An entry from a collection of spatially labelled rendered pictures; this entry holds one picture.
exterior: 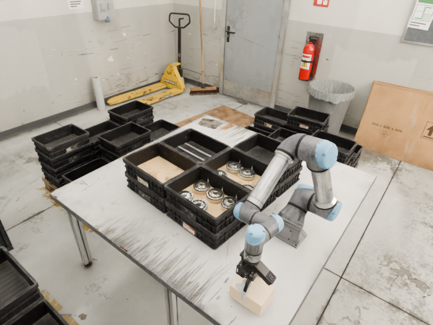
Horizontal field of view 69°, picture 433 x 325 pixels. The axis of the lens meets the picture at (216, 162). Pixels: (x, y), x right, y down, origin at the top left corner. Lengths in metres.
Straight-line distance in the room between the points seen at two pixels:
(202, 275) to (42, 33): 3.78
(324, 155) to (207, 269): 0.79
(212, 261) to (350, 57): 3.46
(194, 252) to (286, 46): 3.66
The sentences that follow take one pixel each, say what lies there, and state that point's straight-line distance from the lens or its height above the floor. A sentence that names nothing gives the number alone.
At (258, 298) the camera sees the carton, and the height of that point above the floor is 0.79.
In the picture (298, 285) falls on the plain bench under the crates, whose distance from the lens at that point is 1.66.
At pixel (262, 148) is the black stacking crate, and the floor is 0.83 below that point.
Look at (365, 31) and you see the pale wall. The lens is 4.44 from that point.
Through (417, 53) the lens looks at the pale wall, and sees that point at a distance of 4.37.
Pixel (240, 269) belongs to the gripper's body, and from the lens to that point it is 1.40.
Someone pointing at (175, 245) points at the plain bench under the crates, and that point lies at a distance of 1.75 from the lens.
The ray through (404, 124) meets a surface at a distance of 4.37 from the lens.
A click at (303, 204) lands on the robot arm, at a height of 0.90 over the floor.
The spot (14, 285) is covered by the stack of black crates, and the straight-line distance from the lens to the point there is 2.10.
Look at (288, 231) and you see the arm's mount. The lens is 1.76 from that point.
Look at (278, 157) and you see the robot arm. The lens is 1.44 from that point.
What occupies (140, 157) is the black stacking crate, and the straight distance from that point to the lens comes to 2.12.
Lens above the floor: 2.00
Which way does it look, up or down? 33 degrees down
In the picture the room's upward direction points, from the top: 2 degrees clockwise
